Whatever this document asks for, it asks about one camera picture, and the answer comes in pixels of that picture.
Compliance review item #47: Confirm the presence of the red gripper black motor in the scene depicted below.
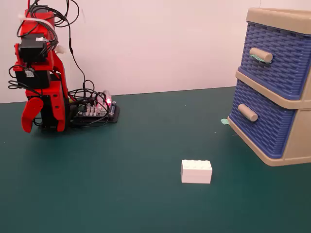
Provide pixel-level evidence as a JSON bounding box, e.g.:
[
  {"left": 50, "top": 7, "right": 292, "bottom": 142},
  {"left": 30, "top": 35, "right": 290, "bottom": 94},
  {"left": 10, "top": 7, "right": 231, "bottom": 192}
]
[{"left": 12, "top": 62, "right": 67, "bottom": 133}]

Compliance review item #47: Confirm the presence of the white toy brick cube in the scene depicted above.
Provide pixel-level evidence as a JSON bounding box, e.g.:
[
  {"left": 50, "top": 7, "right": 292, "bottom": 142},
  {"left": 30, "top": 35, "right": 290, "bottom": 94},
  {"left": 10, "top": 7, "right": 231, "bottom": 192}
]
[{"left": 181, "top": 159, "right": 213, "bottom": 184}]

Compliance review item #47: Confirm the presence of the blue wicker drawer plain handle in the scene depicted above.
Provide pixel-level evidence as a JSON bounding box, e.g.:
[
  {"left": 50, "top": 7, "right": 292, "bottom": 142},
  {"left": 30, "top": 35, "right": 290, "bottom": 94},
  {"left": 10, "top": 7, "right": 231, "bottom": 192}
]
[{"left": 228, "top": 79, "right": 297, "bottom": 160}]

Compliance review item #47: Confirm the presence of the black controller circuit board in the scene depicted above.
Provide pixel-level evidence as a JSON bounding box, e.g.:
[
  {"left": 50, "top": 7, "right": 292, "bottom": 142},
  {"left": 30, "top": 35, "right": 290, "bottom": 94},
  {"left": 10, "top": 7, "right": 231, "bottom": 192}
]
[{"left": 70, "top": 94, "right": 121, "bottom": 124}]

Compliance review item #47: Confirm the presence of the dark green desk mat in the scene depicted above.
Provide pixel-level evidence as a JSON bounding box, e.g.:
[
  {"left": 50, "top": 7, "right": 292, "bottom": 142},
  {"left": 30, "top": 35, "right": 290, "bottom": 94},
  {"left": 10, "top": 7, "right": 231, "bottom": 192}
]
[{"left": 0, "top": 86, "right": 311, "bottom": 233}]

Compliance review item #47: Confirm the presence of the green tape on handle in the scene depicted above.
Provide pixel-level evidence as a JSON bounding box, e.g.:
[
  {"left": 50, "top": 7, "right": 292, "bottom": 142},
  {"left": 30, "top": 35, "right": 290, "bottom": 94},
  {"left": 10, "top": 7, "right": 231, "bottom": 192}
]
[{"left": 250, "top": 54, "right": 272, "bottom": 65}]

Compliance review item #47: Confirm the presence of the blue wicker drawer taped handle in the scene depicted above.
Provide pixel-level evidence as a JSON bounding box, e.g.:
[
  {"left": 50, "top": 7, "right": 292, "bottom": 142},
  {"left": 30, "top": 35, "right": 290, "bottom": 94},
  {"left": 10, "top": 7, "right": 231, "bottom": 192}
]
[{"left": 239, "top": 22, "right": 311, "bottom": 100}]

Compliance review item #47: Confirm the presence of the beige plastic drawer cabinet frame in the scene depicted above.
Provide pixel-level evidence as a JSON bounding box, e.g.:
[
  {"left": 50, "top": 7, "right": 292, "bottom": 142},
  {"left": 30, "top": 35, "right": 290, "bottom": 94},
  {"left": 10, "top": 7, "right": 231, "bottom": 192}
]
[{"left": 227, "top": 7, "right": 311, "bottom": 167}]

